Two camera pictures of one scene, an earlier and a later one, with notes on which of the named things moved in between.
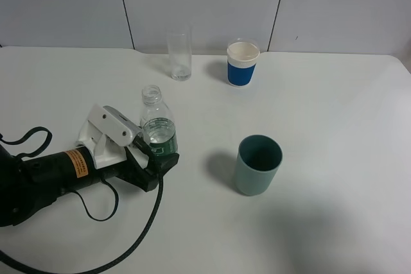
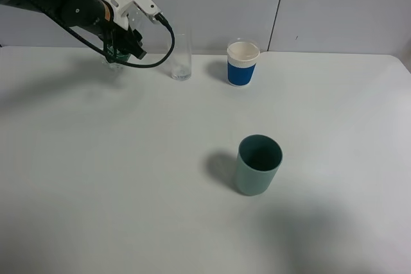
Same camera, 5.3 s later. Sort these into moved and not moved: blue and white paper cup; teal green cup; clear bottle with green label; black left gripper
Moved: clear bottle with green label; black left gripper
Not moved: teal green cup; blue and white paper cup
